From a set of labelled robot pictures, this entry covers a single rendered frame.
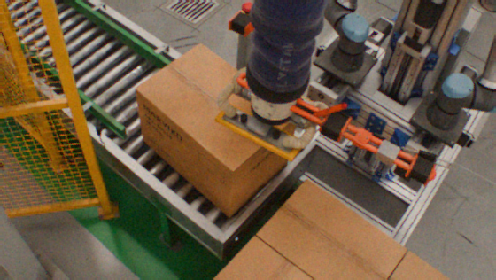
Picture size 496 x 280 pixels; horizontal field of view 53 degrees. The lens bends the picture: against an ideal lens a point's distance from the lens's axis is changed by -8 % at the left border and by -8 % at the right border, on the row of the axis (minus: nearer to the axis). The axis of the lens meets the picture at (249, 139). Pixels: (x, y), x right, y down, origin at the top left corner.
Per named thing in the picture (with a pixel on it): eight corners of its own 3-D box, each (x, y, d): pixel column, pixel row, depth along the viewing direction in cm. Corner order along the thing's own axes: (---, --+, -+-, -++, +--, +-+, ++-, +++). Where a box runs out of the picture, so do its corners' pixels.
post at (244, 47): (230, 133, 338) (238, 11, 256) (237, 127, 341) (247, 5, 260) (238, 139, 335) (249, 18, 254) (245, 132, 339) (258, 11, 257)
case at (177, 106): (143, 140, 264) (134, 88, 231) (200, 97, 282) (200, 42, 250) (229, 218, 242) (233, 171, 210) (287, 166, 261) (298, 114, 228)
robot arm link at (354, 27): (345, 57, 224) (352, 34, 213) (330, 35, 231) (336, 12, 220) (369, 50, 227) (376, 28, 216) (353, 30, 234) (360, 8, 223)
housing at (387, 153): (374, 159, 188) (376, 151, 185) (381, 145, 192) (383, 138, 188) (391, 167, 186) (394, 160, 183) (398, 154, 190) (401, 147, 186)
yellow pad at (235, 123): (213, 120, 206) (213, 112, 202) (228, 104, 211) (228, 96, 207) (291, 162, 197) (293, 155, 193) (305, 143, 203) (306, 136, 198)
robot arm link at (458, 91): (435, 89, 217) (445, 67, 206) (463, 94, 217) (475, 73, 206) (437, 111, 210) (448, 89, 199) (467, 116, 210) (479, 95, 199)
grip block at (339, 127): (317, 133, 193) (320, 123, 188) (329, 115, 198) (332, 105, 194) (337, 143, 191) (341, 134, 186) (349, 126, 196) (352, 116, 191)
